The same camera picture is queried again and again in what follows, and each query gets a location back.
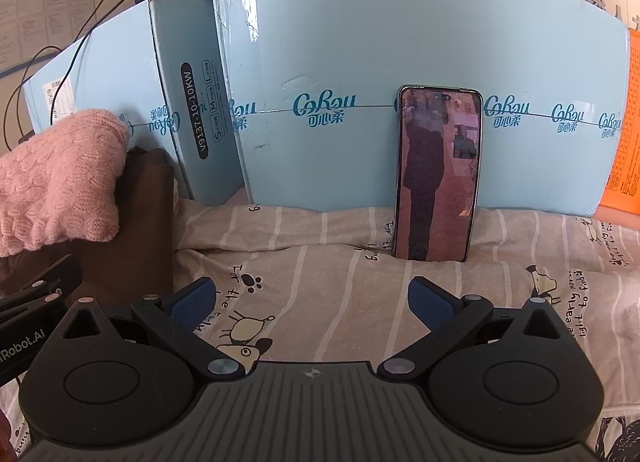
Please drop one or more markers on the black smartphone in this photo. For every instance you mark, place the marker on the black smartphone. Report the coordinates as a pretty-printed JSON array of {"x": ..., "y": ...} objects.
[{"x": 437, "y": 176}]

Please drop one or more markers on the small light blue box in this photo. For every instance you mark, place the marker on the small light blue box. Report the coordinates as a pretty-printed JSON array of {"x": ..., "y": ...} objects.
[{"x": 190, "y": 91}]

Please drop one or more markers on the orange carton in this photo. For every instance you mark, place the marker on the orange carton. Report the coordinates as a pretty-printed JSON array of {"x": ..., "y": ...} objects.
[{"x": 625, "y": 156}]

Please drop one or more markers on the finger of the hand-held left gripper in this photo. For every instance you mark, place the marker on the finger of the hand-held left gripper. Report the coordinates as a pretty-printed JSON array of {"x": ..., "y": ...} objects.
[{"x": 55, "y": 273}]

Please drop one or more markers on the wall poster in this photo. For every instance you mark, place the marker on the wall poster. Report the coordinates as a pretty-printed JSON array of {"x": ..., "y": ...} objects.
[{"x": 40, "y": 11}]

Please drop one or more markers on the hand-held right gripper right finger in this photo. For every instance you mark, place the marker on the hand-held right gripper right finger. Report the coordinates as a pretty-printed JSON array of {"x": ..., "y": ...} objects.
[{"x": 430, "y": 303}]

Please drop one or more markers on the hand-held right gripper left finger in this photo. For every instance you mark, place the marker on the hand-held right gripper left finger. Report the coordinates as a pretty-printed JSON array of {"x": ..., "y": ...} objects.
[{"x": 192, "y": 303}]

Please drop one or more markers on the brown cloth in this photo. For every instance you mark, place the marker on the brown cloth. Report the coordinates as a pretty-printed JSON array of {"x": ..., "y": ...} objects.
[{"x": 142, "y": 222}]

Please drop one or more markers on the cartoon printed striped bedsheet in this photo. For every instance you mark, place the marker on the cartoon printed striped bedsheet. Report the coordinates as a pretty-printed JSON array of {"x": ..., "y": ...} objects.
[{"x": 325, "y": 292}]

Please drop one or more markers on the large light blue carton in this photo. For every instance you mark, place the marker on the large light blue carton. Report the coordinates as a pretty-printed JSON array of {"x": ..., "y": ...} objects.
[{"x": 360, "y": 41}]

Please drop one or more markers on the pink knit sweater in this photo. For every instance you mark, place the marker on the pink knit sweater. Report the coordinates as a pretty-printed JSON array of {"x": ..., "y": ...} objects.
[{"x": 55, "y": 181}]

